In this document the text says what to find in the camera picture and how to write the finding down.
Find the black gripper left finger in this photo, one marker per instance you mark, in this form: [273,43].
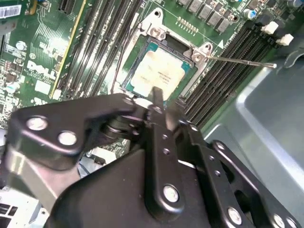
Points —
[164,171]

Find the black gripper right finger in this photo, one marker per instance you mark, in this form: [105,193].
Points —
[213,171]

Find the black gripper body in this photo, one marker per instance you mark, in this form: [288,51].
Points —
[107,202]

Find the silver topped CPU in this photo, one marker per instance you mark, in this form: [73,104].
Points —
[156,71]

